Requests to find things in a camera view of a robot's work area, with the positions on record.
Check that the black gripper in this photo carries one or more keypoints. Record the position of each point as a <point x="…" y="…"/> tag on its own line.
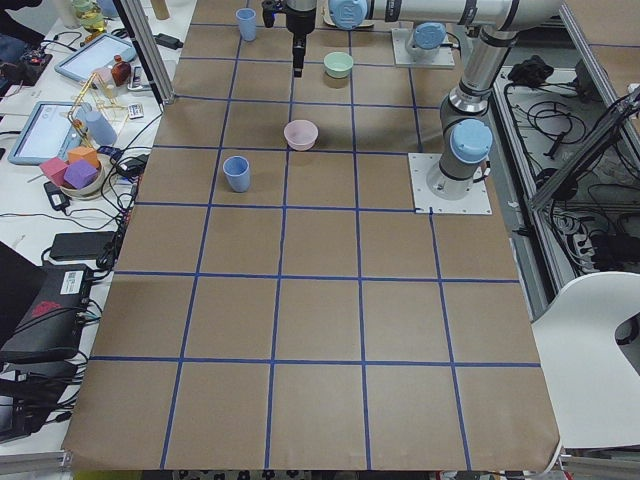
<point x="299" y="23"/>

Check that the blue cup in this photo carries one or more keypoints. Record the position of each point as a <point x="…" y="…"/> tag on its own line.
<point x="247" y="24"/>
<point x="237" y="172"/>

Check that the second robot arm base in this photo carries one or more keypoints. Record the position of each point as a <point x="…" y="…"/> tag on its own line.
<point x="425" y="38"/>

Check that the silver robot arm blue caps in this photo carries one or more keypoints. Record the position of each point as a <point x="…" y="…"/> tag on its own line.
<point x="467" y="139"/>

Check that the green bowl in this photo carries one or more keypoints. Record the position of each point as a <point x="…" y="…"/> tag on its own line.
<point x="338" y="64"/>

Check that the pink bowl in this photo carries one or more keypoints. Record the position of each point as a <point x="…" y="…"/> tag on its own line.
<point x="301" y="134"/>

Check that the brown glass bottle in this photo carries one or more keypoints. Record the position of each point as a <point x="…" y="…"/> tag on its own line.
<point x="120" y="71"/>

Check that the teach pendant tablet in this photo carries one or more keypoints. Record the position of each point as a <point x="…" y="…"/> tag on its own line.
<point x="96" y="54"/>
<point x="47" y="133"/>

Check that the lavender cup on desk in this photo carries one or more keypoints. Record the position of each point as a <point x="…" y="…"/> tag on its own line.
<point x="100" y="129"/>

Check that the bowl of foam blocks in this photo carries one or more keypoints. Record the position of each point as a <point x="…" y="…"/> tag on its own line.
<point x="80" y="176"/>

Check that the black power adapter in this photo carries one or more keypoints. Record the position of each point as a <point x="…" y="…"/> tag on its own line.
<point x="80" y="246"/>

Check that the white chair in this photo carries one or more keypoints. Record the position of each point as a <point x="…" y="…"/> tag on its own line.
<point x="593" y="387"/>

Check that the aluminium frame post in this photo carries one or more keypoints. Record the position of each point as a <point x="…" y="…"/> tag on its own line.
<point x="135" y="22"/>

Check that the wooden stick frame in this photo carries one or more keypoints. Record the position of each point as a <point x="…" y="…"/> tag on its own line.
<point x="97" y="93"/>

